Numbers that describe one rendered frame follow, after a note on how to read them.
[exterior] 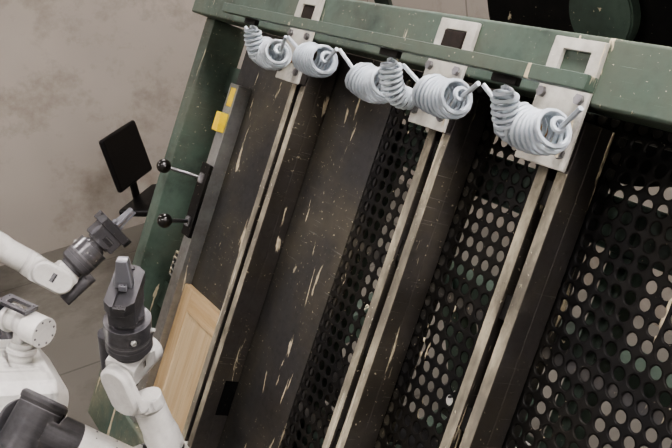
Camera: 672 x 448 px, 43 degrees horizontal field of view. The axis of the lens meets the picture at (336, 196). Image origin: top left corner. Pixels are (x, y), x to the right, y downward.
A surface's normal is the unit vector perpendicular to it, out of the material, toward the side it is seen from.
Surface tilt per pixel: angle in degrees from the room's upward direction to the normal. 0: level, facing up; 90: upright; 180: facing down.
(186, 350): 60
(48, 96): 90
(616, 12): 90
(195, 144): 90
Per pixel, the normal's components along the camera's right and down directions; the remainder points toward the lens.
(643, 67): -0.80, -0.19
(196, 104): 0.52, 0.26
